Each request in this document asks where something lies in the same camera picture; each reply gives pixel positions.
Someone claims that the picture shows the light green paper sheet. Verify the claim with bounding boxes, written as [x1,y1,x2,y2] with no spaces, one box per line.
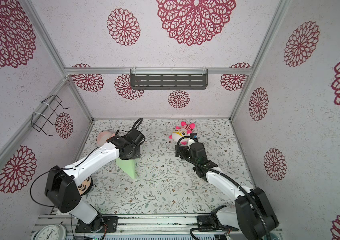
[116,158,137,180]

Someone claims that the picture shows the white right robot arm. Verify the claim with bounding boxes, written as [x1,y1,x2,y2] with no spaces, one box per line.
[175,140,279,240]

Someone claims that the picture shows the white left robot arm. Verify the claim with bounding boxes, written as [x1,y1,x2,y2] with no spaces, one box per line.
[45,143,140,225]

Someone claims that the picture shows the white pink owl plush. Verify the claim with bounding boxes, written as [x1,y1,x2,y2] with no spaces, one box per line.
[168,121,196,143]

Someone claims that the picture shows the pink plush red dotted dress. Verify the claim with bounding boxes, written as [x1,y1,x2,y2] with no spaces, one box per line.
[96,131,115,146]

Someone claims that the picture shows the striped hat doll plush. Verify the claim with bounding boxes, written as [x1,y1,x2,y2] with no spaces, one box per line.
[78,176,93,196]

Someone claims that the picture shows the white analog clock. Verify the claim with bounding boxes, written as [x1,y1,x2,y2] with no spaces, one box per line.
[31,225,67,240]

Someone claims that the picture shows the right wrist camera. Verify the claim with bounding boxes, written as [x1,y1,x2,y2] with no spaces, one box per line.
[187,133,205,152]

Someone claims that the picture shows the grey wall shelf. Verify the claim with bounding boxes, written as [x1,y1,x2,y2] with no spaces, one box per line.
[130,69,209,90]

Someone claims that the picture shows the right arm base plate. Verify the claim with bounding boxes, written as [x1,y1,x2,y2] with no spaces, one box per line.
[197,215,239,232]

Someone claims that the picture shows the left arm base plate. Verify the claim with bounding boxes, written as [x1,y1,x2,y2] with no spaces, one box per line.
[74,215,119,233]

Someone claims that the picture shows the black wire wall rack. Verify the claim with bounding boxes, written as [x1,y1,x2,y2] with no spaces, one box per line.
[30,95,69,137]

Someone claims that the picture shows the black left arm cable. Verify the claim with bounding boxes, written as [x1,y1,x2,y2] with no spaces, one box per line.
[29,117,144,240]

